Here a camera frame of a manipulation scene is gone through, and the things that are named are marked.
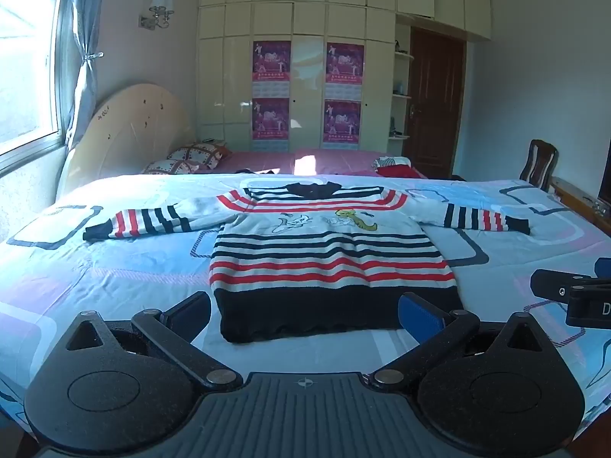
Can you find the cream round headboard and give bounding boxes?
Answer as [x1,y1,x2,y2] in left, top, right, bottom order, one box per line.
[56,82,196,201]

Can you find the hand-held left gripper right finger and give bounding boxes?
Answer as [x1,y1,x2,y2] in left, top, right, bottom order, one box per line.
[372,292,547,387]

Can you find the brown wooden door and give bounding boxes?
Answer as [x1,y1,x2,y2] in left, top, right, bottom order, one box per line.
[409,27,467,180]

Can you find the striped knit sweater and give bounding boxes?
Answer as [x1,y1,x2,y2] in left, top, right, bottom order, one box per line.
[82,182,532,344]

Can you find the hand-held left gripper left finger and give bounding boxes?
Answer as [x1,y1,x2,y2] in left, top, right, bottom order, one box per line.
[62,291,244,392]

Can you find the dark wooden chair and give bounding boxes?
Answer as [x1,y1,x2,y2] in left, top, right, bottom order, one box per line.
[519,139,558,192]

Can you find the cream wardrobe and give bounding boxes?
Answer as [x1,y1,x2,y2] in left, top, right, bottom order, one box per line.
[197,0,492,154]

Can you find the window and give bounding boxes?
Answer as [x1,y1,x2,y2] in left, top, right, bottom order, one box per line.
[0,0,68,157]

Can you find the pink bed sheet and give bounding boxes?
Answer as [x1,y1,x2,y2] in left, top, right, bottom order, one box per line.
[210,149,430,180]

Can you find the grey-blue curtain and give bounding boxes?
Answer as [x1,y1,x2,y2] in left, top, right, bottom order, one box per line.
[61,0,115,140]

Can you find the small checked heart-print pillow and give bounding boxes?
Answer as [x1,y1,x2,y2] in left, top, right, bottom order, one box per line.
[142,158,201,176]

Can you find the dark screen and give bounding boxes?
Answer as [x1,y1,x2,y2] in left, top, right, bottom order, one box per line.
[596,144,611,201]

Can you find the wooden side table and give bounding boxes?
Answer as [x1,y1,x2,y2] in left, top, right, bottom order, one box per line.
[549,176,611,223]

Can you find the wall lamp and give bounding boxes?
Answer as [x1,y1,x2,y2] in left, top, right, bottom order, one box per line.
[138,0,175,32]

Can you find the large checked heart-print pillow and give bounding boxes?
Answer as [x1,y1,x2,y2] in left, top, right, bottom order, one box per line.
[167,142,233,173]

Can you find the light blue patterned quilt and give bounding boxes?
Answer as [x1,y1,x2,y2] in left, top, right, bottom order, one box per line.
[0,172,611,442]

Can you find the red and white clothes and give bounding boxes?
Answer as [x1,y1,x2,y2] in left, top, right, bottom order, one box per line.
[372,156,429,180]

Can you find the purple wall poster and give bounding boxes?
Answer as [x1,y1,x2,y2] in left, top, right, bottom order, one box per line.
[326,42,365,101]
[251,98,291,142]
[252,40,292,99]
[323,100,362,147]

